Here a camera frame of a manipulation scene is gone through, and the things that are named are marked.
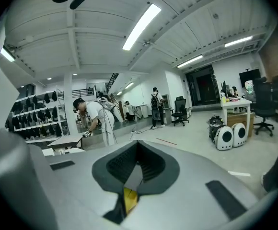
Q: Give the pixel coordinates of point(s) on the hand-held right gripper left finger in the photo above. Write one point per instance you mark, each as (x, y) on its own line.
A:
(115, 169)

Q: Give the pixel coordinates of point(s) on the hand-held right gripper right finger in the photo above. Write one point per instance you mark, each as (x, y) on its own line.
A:
(160, 174)

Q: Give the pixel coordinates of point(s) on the black gold gift box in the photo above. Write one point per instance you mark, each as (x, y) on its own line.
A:
(130, 199)

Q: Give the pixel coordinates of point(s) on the white work table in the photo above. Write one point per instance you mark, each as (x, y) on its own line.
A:
(64, 140)

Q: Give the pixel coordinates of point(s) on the grey shelf cabinet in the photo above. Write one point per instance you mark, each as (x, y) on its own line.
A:
(168, 108)

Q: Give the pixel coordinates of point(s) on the black mesh office chair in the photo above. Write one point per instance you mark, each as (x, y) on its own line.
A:
(180, 110)

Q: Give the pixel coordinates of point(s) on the black bag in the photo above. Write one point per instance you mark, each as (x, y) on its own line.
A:
(214, 126)

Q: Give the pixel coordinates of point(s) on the white pet carrier backpack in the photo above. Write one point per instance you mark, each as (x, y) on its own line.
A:
(224, 138)
(239, 134)

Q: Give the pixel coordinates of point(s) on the white shelf rack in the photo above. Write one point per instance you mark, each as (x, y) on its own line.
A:
(61, 109)

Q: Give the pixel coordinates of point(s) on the row of black bags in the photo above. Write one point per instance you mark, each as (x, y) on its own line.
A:
(36, 118)

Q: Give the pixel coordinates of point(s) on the brown wooden cabinet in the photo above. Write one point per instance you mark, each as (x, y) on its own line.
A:
(239, 122)

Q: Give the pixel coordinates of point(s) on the yellow bottle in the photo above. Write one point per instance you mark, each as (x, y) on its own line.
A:
(223, 99)

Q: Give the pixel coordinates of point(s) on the black double door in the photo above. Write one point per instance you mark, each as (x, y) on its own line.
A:
(203, 86)

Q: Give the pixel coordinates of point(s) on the white desk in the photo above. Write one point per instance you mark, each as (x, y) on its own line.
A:
(236, 103)

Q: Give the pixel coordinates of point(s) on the black desk monitor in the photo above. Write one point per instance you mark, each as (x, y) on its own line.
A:
(224, 88)

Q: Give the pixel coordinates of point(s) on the long ceiling light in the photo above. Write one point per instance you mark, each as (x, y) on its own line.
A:
(189, 61)
(7, 54)
(238, 41)
(141, 26)

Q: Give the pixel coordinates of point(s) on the black wall screen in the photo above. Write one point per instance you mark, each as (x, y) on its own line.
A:
(249, 77)

